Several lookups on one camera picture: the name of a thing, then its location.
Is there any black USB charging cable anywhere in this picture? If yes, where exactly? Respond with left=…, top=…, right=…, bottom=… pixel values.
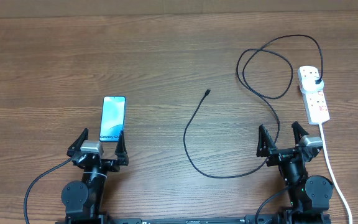
left=183, top=34, right=324, bottom=179

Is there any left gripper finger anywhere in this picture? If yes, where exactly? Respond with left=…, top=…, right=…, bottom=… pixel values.
left=115, top=131, right=129, bottom=166
left=67, top=128, right=89, bottom=156

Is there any white power strip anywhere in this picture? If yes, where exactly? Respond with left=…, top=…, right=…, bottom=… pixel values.
left=298, top=66, right=330, bottom=125

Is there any blue Samsung Galaxy smartphone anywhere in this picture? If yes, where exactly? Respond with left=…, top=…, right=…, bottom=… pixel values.
left=99, top=96, right=126, bottom=142

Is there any white power strip cord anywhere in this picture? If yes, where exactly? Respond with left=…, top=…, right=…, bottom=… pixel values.
left=318, top=123, right=354, bottom=224

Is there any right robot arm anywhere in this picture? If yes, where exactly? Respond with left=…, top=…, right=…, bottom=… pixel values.
left=254, top=122, right=334, bottom=223

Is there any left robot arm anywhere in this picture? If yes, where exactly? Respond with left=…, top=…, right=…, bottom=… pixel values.
left=61, top=128, right=129, bottom=223

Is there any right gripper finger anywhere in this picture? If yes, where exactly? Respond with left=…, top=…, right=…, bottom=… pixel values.
left=256, top=124, right=277, bottom=157
left=291, top=121, right=309, bottom=144

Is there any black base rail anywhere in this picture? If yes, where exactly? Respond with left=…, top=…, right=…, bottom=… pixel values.
left=54, top=214, right=332, bottom=224

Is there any white USB charger plug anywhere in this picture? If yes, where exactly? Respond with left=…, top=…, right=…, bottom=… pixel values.
left=300, top=78, right=324, bottom=94

